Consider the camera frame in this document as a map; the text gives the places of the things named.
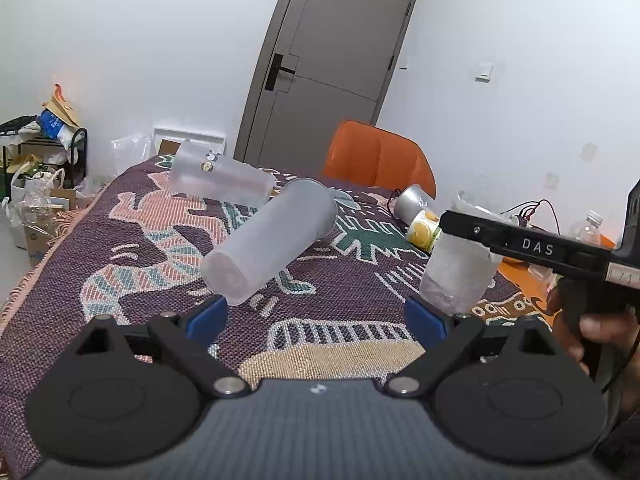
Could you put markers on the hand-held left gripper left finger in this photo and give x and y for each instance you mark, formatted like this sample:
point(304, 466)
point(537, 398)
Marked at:
point(204, 319)

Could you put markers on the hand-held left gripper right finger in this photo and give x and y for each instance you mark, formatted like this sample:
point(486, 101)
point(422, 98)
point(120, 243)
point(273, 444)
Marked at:
point(425, 321)

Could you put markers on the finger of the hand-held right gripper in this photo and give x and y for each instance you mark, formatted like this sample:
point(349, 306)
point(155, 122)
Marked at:
point(470, 230)

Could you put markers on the short frosted plastic cup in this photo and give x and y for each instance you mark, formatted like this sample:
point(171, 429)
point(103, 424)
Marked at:
point(457, 272)

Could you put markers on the tall frosted plastic cup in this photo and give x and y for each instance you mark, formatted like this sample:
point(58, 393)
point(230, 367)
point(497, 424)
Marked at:
point(270, 242)

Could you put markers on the silver metal cup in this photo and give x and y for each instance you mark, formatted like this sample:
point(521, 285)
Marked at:
point(412, 205)

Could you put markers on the frosted cup with sticker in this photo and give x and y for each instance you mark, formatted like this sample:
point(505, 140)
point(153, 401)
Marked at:
point(220, 175)

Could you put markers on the person's right hand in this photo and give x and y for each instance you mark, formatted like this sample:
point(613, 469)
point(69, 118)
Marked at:
point(607, 332)

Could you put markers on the clear plastic bottle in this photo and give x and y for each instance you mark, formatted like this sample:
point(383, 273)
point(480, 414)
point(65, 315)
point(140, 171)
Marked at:
point(584, 230)

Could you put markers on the yellow lemon can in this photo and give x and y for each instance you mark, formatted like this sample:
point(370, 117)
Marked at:
point(424, 232)

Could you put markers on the printed woven blanket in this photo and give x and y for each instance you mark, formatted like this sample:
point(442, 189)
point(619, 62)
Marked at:
point(125, 260)

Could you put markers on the orange chair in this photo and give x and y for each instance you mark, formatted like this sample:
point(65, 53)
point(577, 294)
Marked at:
point(375, 160)

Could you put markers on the clear plastic bag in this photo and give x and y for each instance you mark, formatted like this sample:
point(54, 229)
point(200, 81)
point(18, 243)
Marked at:
point(131, 152)

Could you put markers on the cardboard box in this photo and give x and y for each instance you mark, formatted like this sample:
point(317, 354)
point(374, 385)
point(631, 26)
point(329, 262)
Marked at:
point(42, 220)

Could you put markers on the black shelf rack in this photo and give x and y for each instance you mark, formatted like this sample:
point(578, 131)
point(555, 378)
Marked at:
point(75, 155)

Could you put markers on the grey door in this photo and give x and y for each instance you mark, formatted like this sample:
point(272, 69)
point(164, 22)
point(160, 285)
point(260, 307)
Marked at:
point(330, 65)

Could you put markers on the white tote bag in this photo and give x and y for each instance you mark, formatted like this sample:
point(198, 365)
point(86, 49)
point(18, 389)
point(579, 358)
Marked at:
point(35, 180)

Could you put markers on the blue and white packet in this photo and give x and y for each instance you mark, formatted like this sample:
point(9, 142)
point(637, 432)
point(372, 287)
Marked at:
point(52, 125)

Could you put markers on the white wall switch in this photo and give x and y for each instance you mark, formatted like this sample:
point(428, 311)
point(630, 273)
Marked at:
point(484, 71)

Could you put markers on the white flat frame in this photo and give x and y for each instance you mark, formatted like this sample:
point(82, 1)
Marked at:
point(195, 136)

